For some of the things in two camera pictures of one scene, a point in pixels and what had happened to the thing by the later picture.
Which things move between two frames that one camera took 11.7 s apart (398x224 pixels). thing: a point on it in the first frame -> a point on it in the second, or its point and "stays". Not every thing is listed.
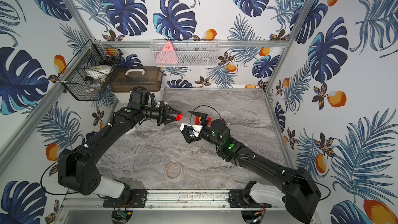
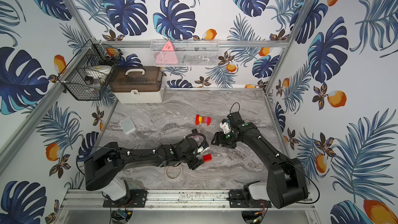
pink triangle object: [167, 56] stays
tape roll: [173, 170] stays
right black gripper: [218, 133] -> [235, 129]
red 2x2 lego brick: [179, 116] -> [207, 157]
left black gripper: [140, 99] -> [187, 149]
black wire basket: [85, 76] stays
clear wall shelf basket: [185, 53] stays
